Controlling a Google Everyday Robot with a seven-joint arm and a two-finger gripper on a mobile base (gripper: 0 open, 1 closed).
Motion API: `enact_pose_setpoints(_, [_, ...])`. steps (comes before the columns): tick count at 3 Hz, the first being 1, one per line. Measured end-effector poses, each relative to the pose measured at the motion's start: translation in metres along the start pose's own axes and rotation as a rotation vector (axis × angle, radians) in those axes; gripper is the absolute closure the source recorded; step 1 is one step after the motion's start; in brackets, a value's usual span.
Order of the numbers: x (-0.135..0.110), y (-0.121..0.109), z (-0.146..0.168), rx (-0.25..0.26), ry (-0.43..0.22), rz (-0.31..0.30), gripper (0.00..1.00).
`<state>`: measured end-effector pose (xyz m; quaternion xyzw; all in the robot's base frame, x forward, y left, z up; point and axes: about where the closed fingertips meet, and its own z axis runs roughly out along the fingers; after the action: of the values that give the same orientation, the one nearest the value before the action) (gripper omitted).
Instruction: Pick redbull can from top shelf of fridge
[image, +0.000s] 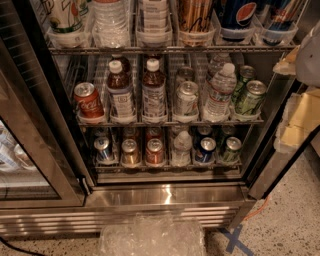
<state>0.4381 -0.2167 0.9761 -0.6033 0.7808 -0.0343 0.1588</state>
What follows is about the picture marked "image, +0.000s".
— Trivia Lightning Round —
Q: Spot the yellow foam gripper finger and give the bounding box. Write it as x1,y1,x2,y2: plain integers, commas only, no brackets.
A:
274,88,320,153
273,46,299,75

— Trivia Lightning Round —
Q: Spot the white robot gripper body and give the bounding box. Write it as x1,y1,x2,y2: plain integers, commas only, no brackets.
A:
295,21,320,88

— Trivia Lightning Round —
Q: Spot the green soda can rear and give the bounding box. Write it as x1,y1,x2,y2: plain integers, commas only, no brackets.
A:
231,65,256,103

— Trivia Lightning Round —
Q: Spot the green soda can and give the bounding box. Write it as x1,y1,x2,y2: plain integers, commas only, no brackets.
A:
235,80,267,116
231,65,256,103

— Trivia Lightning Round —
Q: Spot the green soda can front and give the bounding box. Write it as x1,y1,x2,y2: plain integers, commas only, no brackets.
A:
235,80,267,116

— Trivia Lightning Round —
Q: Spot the steel fridge right door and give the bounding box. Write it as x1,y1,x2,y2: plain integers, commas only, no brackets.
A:
248,83,320,200

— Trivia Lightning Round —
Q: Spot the clear water bottle middle shelf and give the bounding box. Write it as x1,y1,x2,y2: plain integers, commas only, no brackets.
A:
203,63,237,122

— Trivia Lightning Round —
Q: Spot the clear water bottle shelf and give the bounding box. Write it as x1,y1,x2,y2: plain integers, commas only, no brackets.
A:
203,63,237,122
93,0,130,48

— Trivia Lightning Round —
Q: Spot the green can bottom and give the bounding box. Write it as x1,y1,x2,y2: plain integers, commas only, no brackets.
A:
221,137,242,163

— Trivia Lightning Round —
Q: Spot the silver can rear middle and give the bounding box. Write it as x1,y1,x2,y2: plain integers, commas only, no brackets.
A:
175,66,195,87

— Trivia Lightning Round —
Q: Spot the blue pepsi can bottom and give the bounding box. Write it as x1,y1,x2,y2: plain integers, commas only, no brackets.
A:
195,137,216,163

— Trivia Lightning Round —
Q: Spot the silver diet coke can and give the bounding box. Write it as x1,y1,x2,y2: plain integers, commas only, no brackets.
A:
175,81,199,116

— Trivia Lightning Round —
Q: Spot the orange brown tall can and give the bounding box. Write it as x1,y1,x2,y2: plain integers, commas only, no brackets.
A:
178,0,213,33

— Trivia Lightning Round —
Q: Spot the white label bottle top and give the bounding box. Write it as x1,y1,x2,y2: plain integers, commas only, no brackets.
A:
138,0,169,33

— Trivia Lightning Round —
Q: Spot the red can bottom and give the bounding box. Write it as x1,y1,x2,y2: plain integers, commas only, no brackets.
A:
146,138,164,164

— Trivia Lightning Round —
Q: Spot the gold can bottom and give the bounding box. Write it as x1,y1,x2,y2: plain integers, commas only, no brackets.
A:
121,139,139,165

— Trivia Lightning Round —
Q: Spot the clear water bottle top shelf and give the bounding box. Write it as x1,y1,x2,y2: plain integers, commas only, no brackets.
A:
93,0,130,48

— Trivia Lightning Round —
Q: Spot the stainless steel fridge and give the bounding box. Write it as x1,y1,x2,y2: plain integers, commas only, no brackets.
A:
0,0,320,238

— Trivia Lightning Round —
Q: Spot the red coca cola can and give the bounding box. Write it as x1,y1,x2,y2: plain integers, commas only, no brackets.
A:
74,82,104,118

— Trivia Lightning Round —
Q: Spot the blue can bottom left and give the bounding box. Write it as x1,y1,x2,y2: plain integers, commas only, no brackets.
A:
94,137,114,161

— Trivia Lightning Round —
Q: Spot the white green tall can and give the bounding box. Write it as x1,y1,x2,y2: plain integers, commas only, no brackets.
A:
41,0,83,34

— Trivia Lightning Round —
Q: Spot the glass fridge left door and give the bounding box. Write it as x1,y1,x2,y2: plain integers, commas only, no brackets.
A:
0,36,86,210

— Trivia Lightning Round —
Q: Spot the clear water bottle bottom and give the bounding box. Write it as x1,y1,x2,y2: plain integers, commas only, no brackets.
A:
172,131,192,166

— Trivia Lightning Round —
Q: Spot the brown tea bottle right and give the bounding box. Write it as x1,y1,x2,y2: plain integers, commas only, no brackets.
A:
142,58,166,123

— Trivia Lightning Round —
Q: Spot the brown tea bottle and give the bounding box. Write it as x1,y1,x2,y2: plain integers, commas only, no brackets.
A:
107,60,135,124
142,58,166,123

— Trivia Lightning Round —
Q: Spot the blue tape cross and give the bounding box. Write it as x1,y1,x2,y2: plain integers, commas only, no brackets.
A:
219,224,254,256

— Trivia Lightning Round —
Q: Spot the brown tea bottle left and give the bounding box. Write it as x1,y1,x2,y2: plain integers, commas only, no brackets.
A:
107,60,135,124

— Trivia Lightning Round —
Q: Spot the clear plastic bag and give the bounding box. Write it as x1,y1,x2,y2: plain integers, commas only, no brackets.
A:
96,215,207,256

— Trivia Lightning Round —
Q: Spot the orange cable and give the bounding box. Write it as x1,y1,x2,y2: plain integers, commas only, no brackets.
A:
242,195,272,222

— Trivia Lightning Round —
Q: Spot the black cable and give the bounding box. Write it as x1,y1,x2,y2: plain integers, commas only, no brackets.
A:
0,235,48,256

